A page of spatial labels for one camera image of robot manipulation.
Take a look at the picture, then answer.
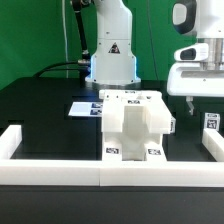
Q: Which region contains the white base tag sheet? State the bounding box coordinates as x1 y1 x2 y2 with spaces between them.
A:
68 102 102 117

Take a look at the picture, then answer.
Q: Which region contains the white chair seat part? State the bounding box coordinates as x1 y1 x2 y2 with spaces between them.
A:
121 99 147 160

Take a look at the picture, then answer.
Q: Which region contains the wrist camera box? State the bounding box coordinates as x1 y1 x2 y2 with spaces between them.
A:
174 43 209 62

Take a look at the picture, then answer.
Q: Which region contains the white chair back part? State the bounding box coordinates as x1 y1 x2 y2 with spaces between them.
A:
99 89 171 136

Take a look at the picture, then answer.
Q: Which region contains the small white tagged cube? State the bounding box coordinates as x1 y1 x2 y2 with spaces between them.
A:
170 116 176 134

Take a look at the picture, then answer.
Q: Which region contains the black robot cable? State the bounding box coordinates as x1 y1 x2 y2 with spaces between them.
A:
32 9 92 78

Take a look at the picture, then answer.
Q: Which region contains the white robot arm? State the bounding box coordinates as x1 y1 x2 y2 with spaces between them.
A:
71 0 224 103

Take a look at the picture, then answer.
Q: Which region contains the white obstacle fence wall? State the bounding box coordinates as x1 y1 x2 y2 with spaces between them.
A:
0 125 224 187

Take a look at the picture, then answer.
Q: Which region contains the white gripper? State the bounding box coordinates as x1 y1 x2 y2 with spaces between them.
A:
167 62 224 115

